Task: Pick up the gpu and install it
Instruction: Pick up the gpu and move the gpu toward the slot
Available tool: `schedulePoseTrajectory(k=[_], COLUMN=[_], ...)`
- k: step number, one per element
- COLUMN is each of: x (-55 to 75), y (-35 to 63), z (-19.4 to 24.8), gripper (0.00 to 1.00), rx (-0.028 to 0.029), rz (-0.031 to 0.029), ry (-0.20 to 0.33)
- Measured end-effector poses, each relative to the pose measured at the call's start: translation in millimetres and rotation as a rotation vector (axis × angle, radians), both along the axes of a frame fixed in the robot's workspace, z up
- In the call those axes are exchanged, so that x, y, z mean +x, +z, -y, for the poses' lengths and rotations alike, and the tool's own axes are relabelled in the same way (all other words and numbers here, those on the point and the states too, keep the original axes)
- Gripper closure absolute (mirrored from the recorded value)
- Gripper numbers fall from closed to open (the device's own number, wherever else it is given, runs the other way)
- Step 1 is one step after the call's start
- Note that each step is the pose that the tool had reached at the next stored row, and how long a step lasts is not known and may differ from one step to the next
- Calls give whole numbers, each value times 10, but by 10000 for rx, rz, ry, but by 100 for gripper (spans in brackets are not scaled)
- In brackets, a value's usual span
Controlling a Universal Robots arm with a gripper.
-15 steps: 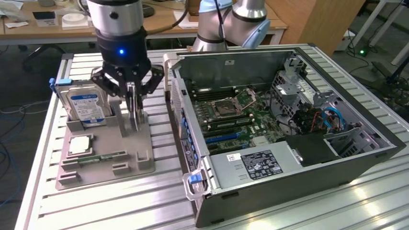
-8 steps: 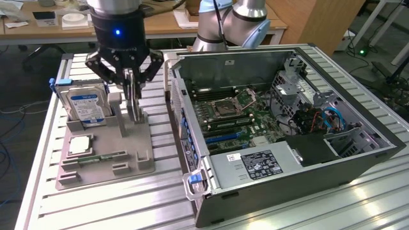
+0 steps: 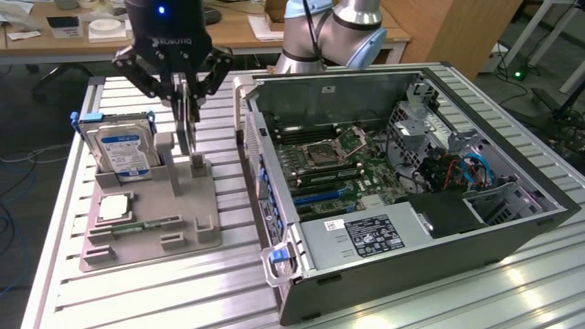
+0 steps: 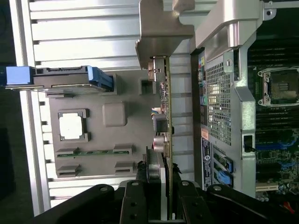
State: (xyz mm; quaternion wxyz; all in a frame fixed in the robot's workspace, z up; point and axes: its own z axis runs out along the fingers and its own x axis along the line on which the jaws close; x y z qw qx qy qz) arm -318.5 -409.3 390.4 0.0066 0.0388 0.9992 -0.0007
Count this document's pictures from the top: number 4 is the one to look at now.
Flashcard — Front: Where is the green RAM stick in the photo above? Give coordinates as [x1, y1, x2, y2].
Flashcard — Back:
[56, 149, 130, 158]

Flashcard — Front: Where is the grey parts rack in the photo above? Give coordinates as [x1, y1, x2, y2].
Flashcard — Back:
[45, 70, 164, 182]

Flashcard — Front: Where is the white expansion slot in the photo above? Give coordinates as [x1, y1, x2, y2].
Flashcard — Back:
[256, 184, 279, 191]

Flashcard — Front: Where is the green motherboard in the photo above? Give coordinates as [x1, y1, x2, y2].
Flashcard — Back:
[247, 44, 299, 210]

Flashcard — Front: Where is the silver CPU chip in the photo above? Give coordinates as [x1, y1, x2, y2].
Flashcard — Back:
[58, 115, 85, 140]

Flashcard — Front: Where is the blue expansion slot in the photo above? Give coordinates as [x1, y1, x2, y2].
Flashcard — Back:
[256, 142, 294, 150]

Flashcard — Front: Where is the open PC case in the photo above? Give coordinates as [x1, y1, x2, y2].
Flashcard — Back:
[189, 0, 299, 224]

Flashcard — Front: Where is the hard disk drive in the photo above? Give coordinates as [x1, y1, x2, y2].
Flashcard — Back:
[4, 65, 94, 96]

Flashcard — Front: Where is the CPU socket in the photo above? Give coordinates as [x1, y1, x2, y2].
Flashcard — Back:
[256, 66, 299, 108]

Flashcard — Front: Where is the blue plastic disk carrier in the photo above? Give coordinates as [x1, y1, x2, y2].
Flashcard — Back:
[5, 65, 115, 94]

